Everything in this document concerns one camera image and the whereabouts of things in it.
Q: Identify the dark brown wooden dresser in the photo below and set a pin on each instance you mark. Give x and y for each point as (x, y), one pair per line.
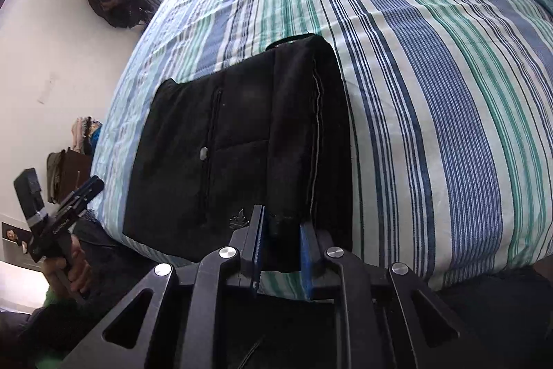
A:
(67, 170)

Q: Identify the black pants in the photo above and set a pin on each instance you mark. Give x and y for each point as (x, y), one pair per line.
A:
(273, 130)

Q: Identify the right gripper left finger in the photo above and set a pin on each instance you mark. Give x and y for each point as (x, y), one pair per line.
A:
(168, 320)

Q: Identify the pile of clothes on dresser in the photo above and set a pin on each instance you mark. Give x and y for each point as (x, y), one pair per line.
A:
(85, 135)

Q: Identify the person's left hand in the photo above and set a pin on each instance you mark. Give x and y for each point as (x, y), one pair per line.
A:
(79, 275)

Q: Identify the striped bed cover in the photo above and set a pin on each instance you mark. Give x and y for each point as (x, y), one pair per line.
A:
(451, 103)

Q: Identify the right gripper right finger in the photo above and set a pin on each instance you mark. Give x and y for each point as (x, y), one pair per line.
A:
(386, 318)

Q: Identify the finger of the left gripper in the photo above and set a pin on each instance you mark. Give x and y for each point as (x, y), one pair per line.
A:
(79, 199)

